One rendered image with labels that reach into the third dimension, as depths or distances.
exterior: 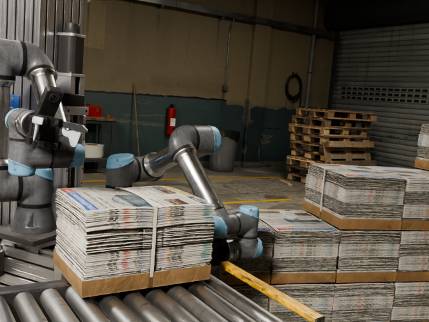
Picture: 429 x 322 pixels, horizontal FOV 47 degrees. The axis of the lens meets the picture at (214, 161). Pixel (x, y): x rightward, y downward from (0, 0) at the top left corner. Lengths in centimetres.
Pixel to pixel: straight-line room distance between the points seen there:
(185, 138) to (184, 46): 746
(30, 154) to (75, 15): 82
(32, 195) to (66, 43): 61
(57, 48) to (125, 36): 673
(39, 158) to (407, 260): 158
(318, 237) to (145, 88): 708
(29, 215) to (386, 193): 141
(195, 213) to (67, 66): 89
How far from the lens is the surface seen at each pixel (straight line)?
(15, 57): 173
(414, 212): 229
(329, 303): 220
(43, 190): 180
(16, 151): 150
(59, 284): 143
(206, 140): 191
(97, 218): 126
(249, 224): 175
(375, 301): 231
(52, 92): 134
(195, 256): 143
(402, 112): 1002
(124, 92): 874
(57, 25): 207
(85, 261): 130
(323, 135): 837
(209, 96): 952
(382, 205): 220
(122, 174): 217
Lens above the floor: 132
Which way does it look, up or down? 7 degrees down
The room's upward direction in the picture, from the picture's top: 5 degrees clockwise
